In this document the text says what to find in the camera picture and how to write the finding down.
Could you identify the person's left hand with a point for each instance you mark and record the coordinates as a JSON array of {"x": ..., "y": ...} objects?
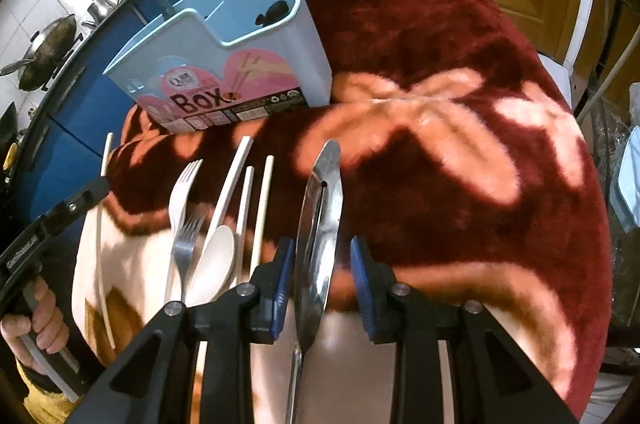
[{"x": 50, "y": 319}]

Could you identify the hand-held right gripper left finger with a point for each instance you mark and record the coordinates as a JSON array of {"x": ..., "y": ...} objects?
[{"x": 282, "y": 294}]

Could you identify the person's left forearm yellow sleeve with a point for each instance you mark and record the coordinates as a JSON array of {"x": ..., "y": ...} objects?
[{"x": 40, "y": 404}]

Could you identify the red floral blanket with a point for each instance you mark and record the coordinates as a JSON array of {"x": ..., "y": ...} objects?
[{"x": 450, "y": 103}]

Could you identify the white plastic fork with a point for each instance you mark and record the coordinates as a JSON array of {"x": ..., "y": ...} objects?
[{"x": 181, "y": 199}]

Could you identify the white plastic spoon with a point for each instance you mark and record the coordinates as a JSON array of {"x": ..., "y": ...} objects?
[{"x": 215, "y": 261}]

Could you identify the dark kitchen countertop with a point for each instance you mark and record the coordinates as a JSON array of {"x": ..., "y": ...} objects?
[{"x": 75, "y": 48}]

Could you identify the light blue plastic item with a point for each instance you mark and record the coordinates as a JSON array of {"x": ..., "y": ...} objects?
[{"x": 625, "y": 184}]

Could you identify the light blue utensil box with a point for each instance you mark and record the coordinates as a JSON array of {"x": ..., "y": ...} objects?
[{"x": 270, "y": 48}]

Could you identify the steel fork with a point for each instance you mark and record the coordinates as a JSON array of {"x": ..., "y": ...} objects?
[{"x": 183, "y": 249}]

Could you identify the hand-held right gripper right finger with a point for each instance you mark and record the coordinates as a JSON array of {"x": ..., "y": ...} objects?
[{"x": 361, "y": 294}]

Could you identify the steel wok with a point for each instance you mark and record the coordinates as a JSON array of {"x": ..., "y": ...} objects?
[{"x": 45, "y": 48}]

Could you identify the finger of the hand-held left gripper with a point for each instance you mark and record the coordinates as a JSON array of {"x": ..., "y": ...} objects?
[{"x": 82, "y": 199}]

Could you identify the steel kettle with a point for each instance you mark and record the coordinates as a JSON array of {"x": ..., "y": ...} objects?
[{"x": 102, "y": 6}]

